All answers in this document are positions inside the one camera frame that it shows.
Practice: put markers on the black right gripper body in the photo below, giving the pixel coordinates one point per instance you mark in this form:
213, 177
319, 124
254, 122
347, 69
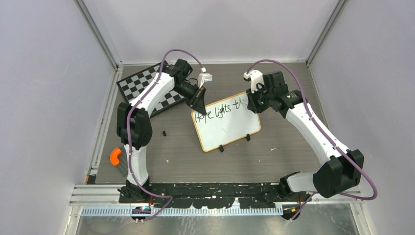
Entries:
260, 99

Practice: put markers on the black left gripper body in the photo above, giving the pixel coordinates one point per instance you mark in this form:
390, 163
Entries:
195, 95

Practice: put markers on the yellow framed whiteboard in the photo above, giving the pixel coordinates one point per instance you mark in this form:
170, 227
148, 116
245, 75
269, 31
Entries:
226, 120

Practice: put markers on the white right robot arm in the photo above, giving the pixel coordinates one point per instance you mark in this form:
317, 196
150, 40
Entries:
338, 171

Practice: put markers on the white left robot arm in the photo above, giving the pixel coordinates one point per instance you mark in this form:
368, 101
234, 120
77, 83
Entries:
134, 125

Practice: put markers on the black white chessboard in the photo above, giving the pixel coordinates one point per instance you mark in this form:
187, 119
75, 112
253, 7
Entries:
134, 85

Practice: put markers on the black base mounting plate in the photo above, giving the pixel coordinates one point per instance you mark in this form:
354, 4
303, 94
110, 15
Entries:
210, 195

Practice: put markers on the grey studded baseplate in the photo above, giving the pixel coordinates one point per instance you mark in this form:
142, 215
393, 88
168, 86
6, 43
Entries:
122, 166

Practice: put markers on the orange curved block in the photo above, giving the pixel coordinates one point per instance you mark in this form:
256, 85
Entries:
115, 156

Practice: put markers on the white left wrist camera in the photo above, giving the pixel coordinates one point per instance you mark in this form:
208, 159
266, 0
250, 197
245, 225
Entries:
203, 77

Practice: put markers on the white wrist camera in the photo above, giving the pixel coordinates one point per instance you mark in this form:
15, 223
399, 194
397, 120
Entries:
203, 77
255, 77

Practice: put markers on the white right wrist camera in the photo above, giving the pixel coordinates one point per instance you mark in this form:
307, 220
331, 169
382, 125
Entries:
255, 77

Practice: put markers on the aluminium frame rail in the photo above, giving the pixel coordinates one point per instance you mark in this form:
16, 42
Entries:
103, 200

